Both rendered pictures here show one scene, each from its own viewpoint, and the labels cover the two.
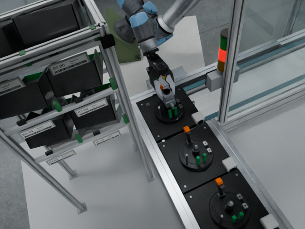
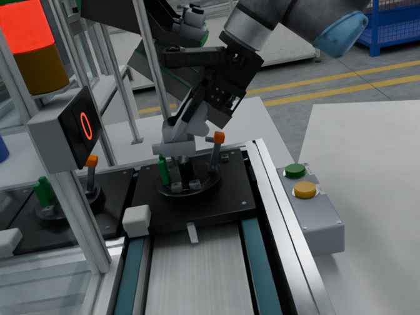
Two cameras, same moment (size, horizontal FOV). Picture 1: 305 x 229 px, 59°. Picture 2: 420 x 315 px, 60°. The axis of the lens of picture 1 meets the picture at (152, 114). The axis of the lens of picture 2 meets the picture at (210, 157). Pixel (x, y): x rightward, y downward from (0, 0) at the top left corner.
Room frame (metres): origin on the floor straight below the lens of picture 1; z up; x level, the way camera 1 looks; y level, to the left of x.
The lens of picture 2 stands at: (0.99, -0.68, 1.36)
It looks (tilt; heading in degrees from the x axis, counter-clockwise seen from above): 28 degrees down; 106
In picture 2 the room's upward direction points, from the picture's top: 12 degrees counter-clockwise
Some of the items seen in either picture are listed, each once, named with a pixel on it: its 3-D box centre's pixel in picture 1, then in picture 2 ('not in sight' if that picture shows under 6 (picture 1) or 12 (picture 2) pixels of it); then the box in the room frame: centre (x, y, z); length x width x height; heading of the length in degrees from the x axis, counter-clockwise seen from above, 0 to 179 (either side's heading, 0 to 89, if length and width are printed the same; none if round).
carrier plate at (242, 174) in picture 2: (169, 112); (190, 187); (0.76, -0.08, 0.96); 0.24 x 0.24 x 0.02; 14
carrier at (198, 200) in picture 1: (229, 206); not in sight; (0.27, -0.20, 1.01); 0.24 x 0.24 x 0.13; 14
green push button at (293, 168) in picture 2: not in sight; (295, 172); (0.97, -0.04, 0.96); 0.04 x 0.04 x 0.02
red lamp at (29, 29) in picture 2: (226, 52); (24, 25); (0.69, -0.29, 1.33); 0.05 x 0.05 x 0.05
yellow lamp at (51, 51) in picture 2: (224, 62); (42, 68); (0.69, -0.29, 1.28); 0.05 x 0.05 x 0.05
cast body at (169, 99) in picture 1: (168, 97); (172, 135); (0.74, -0.08, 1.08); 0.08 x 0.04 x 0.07; 14
